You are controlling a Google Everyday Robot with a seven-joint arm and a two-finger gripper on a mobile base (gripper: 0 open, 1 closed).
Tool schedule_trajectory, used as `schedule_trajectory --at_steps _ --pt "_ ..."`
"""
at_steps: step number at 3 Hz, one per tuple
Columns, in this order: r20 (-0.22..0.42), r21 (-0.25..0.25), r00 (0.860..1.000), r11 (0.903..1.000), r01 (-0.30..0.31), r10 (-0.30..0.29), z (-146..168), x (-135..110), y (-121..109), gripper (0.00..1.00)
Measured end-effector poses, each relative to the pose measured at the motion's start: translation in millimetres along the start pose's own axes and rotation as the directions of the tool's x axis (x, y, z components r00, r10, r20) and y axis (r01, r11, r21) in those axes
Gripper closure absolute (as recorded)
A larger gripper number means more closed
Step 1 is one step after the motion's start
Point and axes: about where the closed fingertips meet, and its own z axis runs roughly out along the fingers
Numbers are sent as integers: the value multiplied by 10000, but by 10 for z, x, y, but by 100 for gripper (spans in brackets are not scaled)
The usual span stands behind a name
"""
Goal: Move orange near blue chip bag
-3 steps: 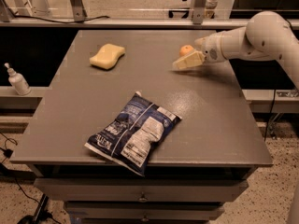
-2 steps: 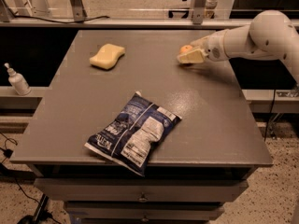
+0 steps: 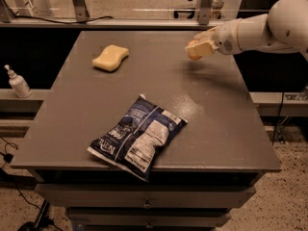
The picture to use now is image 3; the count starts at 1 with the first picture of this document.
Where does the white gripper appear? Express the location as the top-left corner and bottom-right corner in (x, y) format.
(193, 19), (242, 57)

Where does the blue chip bag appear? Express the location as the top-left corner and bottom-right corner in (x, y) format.
(88, 94), (187, 182)

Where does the orange fruit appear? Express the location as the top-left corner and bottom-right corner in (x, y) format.
(188, 39), (202, 60)

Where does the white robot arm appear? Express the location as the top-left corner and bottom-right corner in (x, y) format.
(185, 0), (308, 60)

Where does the yellow sponge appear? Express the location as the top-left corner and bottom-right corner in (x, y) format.
(92, 45), (129, 72)

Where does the grey drawer cabinet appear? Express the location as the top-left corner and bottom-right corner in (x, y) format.
(13, 31), (280, 231)

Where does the white pump bottle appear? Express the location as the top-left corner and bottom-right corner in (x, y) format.
(5, 64), (32, 98)

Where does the black cable on shelf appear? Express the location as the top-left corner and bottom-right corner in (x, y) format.
(9, 8), (114, 25)

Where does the black floor cable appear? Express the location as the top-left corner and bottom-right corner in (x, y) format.
(0, 136), (62, 231)

